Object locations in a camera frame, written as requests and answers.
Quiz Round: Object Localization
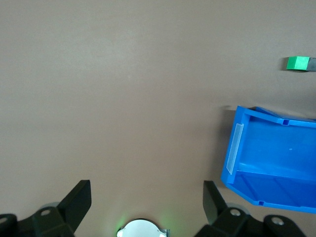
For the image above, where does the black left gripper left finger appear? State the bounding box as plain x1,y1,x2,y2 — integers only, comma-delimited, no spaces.
0,179,92,237

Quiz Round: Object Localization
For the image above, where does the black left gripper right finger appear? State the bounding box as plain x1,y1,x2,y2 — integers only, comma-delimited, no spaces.
195,180,307,237

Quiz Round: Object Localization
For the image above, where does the small green cube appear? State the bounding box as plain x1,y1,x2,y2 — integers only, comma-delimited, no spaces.
286,56,310,71

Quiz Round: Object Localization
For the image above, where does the blue plastic storage bin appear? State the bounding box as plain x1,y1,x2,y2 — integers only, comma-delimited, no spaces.
220,105,316,214

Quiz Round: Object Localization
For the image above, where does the brown table mat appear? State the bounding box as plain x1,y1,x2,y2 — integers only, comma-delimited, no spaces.
0,0,316,237

